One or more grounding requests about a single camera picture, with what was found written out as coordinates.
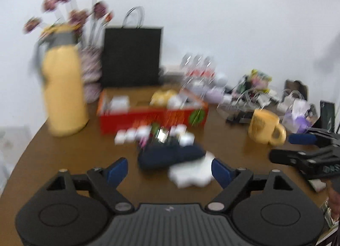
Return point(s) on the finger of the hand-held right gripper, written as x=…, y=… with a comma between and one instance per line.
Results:
x=285, y=157
x=301, y=139

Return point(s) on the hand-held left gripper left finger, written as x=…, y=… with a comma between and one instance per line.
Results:
x=118, y=172

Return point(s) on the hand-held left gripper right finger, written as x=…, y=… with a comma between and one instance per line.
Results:
x=220, y=173

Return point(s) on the white tissue paper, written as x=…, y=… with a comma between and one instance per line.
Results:
x=191, y=174

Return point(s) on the small white box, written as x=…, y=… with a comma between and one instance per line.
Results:
x=119, y=137
x=187, y=139
x=178, y=129
x=130, y=135
x=119, y=102
x=175, y=101
x=142, y=131

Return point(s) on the navy cloth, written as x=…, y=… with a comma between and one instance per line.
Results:
x=164, y=157

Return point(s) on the red cardboard box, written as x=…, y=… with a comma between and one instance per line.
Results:
x=148, y=119

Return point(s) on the person's right hand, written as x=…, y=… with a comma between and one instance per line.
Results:
x=334, y=200

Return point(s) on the purple gift bag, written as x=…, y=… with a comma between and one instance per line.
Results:
x=298, y=114

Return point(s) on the black box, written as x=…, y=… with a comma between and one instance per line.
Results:
x=328, y=115

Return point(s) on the yellow mug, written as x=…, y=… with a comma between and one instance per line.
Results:
x=261, y=127

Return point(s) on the brown cardboard piece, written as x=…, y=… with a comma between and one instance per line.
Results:
x=296, y=86

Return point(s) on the colourful snack bag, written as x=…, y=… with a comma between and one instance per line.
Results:
x=259, y=78

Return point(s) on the purple tissue pack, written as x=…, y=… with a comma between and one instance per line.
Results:
x=214, y=95

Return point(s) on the yellow packets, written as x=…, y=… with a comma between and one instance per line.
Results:
x=162, y=97

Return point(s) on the white round speaker toy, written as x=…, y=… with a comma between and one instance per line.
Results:
x=221, y=79

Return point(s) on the yellow thermos jug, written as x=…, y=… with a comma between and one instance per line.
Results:
x=63, y=89

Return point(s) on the clear water bottle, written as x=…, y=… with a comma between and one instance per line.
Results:
x=209, y=64
x=187, y=64
x=198, y=64

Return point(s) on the flat white box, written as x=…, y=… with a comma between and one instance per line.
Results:
x=170, y=69

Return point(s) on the black paper bag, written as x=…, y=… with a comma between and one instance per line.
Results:
x=131, y=57

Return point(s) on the artificial flower bouquet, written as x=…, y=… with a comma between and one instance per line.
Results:
x=79, y=17

